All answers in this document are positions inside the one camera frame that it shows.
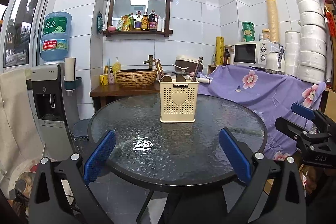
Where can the purple label oil bottle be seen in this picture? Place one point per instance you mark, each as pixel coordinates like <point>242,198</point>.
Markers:
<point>138,22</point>

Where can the blue wall holder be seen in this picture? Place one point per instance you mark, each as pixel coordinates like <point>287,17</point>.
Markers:
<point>74,84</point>

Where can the dark soy sauce bottle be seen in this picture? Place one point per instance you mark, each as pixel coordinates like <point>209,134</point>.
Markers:
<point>152,21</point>

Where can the white cup dispenser tube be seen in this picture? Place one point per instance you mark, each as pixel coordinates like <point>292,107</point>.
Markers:
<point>69,69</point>

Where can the grey trash bin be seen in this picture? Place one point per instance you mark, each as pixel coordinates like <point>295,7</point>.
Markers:
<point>80,134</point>

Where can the dark wooden washstand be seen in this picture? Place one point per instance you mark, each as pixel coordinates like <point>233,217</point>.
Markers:
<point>118,91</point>

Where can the beige cloth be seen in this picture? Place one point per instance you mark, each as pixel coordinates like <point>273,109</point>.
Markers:
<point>15,113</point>

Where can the yellow film roll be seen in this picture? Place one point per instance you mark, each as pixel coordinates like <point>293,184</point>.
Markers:
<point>219,50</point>

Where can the yellow mug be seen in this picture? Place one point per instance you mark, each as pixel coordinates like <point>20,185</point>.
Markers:
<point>103,80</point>

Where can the brown and white rice cooker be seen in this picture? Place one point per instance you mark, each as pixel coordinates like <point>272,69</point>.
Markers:
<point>185,60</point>

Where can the blue water cooler bottle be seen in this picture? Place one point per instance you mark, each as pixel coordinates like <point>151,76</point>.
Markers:
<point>56,37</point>

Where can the bronze faucet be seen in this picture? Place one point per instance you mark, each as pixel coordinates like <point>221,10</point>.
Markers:
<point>150,61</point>

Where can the sliding glass window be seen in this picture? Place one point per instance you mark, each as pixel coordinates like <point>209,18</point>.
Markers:
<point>23,22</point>

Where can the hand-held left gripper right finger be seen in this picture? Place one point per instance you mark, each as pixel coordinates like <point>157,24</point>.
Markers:
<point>235,155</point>

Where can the cream plastic utensil holder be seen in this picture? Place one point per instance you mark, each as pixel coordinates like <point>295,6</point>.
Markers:
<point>179,108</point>

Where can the small pink bottle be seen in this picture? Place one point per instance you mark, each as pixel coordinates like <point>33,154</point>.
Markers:
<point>111,77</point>

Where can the stack of yellow paper cups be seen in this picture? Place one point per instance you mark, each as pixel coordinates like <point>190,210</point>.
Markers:
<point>273,16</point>

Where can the silver metal spoon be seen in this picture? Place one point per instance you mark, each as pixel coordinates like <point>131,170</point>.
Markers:
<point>181,77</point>
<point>166,79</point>

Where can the purple floral sheet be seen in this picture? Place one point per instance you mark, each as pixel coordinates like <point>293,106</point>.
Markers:
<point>262,98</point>

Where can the orange label sauce bottle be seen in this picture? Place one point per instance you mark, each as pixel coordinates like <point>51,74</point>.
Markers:
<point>145,21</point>

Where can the white electric pot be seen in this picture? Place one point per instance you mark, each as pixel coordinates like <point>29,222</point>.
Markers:
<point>173,72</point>

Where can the blue toothbrush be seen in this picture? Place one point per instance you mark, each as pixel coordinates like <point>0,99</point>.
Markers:
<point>108,65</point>

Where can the clear jar with lid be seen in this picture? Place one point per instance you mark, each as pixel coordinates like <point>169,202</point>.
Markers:
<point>266,35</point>

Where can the stack of white paper bowls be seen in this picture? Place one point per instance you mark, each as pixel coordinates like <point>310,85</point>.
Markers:
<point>312,35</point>

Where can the woven pattern basin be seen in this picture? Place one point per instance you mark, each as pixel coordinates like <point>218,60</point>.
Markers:
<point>136,79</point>

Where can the small wooden rack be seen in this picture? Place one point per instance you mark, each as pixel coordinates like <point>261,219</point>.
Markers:
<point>211,69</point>

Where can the green wall packet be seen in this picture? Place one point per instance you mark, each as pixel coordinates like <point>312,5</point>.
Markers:
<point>99,23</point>

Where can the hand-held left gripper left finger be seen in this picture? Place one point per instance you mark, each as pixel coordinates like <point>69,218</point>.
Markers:
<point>99,155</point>

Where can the floral round cushion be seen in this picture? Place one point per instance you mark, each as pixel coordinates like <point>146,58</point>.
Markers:
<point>23,176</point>

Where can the red hanging ornament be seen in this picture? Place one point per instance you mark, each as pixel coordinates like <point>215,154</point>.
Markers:
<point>329,11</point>

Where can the small clear bottle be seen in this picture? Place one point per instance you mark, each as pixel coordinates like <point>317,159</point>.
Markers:
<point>214,60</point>

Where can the white electric kettle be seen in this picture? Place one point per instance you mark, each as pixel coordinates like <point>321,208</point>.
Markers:
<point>273,61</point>

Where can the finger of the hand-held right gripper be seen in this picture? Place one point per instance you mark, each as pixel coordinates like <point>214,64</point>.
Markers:
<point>288,127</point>
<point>303,110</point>

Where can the brown wooden chopstick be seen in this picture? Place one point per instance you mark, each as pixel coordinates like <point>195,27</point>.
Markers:
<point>200,63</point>
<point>197,69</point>
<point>156,66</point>
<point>159,67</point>

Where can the stack of white paper tubs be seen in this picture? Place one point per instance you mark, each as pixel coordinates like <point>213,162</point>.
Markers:
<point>292,53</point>

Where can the grey water dispenser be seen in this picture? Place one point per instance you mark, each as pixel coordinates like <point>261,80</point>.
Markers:
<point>50,98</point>

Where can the yellow soap pump bottle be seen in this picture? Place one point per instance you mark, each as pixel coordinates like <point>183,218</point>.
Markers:
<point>116,67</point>

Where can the round glass table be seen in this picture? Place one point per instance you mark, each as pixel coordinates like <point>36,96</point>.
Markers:
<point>147,113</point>

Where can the yellow oil pouch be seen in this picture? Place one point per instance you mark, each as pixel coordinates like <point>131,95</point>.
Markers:
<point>126,23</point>

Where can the white microwave oven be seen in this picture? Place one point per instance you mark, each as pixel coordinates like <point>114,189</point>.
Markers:
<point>246,53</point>

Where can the small pink bowl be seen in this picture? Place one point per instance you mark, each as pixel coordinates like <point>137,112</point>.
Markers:
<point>111,29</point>

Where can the green oil bottle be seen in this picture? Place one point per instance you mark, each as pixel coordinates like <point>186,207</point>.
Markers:
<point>131,22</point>

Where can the brown glass bottle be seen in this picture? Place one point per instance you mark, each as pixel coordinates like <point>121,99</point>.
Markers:
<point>226,57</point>

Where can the white plastic bottle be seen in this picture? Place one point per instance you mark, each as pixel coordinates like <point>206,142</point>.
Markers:
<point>160,23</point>

